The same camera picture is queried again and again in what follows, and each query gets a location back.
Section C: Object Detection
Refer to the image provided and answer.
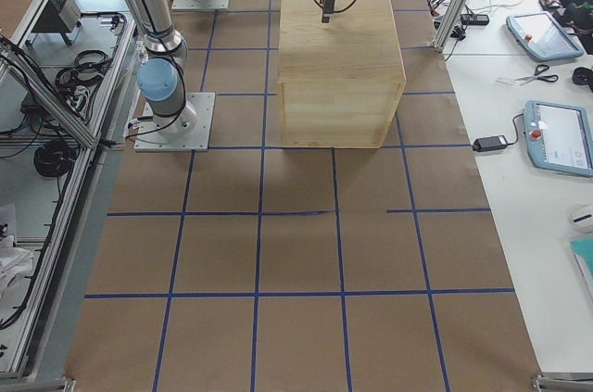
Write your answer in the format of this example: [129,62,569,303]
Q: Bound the white computer mouse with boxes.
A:
[568,204,593,234]

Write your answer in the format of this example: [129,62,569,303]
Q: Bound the teal notebook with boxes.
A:
[570,236,593,294]

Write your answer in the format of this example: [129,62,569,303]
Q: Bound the upper blue teach pendant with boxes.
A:
[506,12,584,62]

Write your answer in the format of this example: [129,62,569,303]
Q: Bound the black handled scissors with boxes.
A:
[515,64,559,85]

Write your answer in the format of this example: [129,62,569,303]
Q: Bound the grey control box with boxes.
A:
[32,0,82,45]

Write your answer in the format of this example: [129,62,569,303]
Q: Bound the brown paper floor cover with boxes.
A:
[65,0,537,391]

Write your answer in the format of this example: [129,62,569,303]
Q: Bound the blue teach pendant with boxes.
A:
[506,12,584,62]
[524,100,592,178]

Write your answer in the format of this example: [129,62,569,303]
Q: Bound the coiled black cable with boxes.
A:
[33,139,76,178]

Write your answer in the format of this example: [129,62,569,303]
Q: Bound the wooden drawer cabinet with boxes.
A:
[277,0,407,148]

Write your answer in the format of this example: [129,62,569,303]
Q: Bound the lower blue teach pendant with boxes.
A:
[524,100,592,178]

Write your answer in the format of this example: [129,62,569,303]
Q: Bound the aluminium frame rail left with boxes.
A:
[1,25,135,380]

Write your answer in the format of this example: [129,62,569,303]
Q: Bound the black power adapter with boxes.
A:
[472,135,509,153]

